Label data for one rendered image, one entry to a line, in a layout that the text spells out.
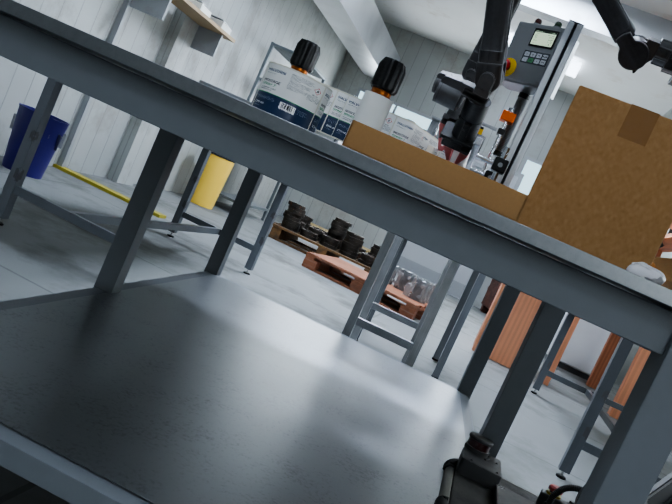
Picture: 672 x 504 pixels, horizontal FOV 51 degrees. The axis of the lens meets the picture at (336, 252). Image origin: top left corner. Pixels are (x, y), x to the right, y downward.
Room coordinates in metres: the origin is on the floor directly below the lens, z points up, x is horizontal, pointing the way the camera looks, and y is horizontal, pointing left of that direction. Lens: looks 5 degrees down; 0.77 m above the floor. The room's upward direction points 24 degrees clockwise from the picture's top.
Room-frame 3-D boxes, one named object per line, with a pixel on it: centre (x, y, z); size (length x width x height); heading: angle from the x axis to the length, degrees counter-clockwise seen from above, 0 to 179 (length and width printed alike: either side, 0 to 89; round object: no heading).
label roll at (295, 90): (2.05, 0.30, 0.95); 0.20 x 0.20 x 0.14
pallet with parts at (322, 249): (8.03, 0.07, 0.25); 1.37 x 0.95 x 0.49; 78
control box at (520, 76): (2.20, -0.32, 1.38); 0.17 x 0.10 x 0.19; 48
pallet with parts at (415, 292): (6.67, -0.44, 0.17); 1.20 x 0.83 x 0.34; 72
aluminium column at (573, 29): (2.13, -0.37, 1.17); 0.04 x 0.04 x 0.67; 83
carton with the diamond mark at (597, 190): (1.40, -0.42, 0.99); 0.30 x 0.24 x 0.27; 167
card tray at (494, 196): (1.12, -0.09, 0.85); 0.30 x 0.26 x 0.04; 173
